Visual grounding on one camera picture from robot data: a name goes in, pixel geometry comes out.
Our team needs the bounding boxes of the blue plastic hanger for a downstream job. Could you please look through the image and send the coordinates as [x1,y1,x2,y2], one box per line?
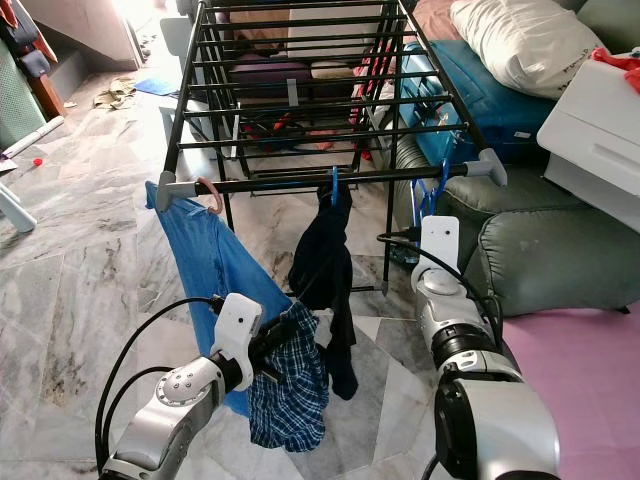
[410,157,453,226]
[328,165,343,206]

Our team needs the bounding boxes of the blue plaid shorts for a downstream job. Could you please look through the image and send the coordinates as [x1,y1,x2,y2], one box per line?
[248,300,331,453]

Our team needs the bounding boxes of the pink hanger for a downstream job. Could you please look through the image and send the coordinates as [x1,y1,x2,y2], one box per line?
[198,176,223,214]

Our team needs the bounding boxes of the navy garment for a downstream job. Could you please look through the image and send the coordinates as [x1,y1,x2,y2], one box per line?
[288,180,361,401]

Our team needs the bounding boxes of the blue shirt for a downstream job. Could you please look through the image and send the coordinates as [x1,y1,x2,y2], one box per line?
[145,180,301,419]

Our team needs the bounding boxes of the dark green leather sofa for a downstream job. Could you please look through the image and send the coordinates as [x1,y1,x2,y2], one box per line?
[390,130,640,316]

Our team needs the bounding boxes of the black drying rack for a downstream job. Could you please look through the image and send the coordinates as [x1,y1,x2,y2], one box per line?
[157,0,509,296]

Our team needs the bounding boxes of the blue suitcase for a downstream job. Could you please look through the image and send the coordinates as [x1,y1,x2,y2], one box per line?
[400,40,561,166]

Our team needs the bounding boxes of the white plastic drawer unit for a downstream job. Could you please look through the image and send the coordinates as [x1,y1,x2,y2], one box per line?
[537,55,640,236]

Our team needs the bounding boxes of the purple box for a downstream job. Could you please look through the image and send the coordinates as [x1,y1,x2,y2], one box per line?
[230,55,311,101]

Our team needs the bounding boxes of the pink sheet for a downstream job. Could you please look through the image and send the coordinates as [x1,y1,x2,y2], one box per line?
[500,305,640,480]

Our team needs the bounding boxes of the white pillow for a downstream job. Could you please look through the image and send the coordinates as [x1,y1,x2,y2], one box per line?
[450,0,611,101]

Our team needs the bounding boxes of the white tube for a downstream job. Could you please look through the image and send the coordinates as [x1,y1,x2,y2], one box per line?
[5,118,66,161]

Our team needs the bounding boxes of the red cloth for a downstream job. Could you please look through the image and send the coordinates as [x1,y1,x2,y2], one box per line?
[590,45,640,71]

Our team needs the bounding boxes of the small blue mat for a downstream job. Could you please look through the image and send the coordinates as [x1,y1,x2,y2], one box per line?
[135,78,181,98]

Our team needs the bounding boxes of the black orange bag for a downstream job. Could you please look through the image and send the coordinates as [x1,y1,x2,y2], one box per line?
[0,0,66,116]

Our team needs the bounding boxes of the beige crumpled cloth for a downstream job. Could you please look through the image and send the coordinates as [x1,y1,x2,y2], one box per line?
[93,85,136,111]

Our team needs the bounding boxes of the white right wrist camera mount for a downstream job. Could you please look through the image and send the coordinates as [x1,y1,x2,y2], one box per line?
[420,215,461,273]

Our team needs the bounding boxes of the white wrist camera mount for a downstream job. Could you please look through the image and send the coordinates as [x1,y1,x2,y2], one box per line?
[420,215,461,273]
[212,292,266,363]

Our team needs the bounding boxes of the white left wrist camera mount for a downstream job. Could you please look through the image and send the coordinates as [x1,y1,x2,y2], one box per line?
[212,292,266,363]

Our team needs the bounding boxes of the long black left arm cable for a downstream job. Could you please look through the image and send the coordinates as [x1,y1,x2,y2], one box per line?
[95,296,221,471]

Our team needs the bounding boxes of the short black left arm cable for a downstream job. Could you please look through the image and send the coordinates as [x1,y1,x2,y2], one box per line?
[105,367,178,466]

